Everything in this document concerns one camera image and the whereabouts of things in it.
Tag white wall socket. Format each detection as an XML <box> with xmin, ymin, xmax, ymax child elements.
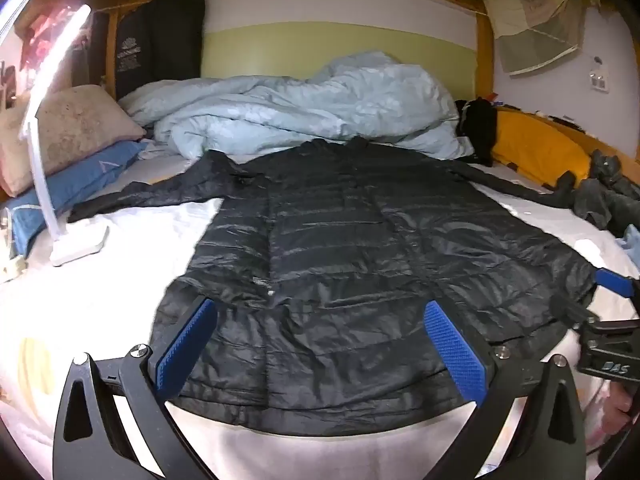
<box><xmin>587</xmin><ymin>62</ymin><xmax>612</xmax><ymax>93</ymax></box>

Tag white desk lamp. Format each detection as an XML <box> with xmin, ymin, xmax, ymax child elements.
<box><xmin>19</xmin><ymin>5</ymin><xmax>110</xmax><ymax>267</ymax></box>

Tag light blue duvet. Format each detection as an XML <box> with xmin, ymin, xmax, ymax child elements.
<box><xmin>120</xmin><ymin>51</ymin><xmax>473</xmax><ymax>161</ymax></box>

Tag small white object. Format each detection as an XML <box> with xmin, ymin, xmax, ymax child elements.
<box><xmin>0</xmin><ymin>210</ymin><xmax>26</xmax><ymax>283</ymax></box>

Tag black hanging garment bag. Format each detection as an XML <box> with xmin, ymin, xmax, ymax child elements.
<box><xmin>92</xmin><ymin>0</ymin><xmax>206</xmax><ymax>101</ymax></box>

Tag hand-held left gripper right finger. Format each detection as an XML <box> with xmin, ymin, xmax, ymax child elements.
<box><xmin>423</xmin><ymin>300</ymin><xmax>587</xmax><ymax>480</ymax></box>

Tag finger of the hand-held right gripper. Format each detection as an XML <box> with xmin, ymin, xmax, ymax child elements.
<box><xmin>551</xmin><ymin>295</ymin><xmax>599</xmax><ymax>332</ymax></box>
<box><xmin>595</xmin><ymin>268</ymin><xmax>640</xmax><ymax>306</ymax></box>

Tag yellow pillow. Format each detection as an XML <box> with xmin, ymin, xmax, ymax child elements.
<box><xmin>490</xmin><ymin>110</ymin><xmax>591</xmax><ymax>188</ymax></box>

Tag dark grey jeans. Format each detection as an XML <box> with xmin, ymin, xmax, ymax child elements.
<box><xmin>572</xmin><ymin>150</ymin><xmax>640</xmax><ymax>231</ymax></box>

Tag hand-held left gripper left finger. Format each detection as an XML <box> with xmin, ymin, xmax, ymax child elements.
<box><xmin>52</xmin><ymin>296</ymin><xmax>221</xmax><ymax>480</ymax></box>

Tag blue pillow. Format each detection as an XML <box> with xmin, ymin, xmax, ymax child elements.
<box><xmin>5</xmin><ymin>140</ymin><xmax>148</xmax><ymax>256</ymax></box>

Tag small black garment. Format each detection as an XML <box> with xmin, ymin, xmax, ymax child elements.
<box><xmin>455</xmin><ymin>97</ymin><xmax>498</xmax><ymax>166</ymax></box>

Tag wooden bed frame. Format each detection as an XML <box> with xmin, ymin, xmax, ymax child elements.
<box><xmin>40</xmin><ymin>0</ymin><xmax>640</xmax><ymax>186</ymax></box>

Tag person's right hand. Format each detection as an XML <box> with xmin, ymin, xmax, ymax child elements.
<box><xmin>602</xmin><ymin>387</ymin><xmax>639</xmax><ymax>436</ymax></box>

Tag pink pillow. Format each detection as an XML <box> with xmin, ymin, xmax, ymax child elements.
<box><xmin>0</xmin><ymin>85</ymin><xmax>146</xmax><ymax>198</ymax></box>

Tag checked patchwork canopy cloth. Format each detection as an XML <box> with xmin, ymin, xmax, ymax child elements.
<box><xmin>65</xmin><ymin>0</ymin><xmax>591</xmax><ymax>77</ymax></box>

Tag black puffer jacket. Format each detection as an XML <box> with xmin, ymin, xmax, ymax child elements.
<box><xmin>67</xmin><ymin>135</ymin><xmax>598</xmax><ymax>436</ymax></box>

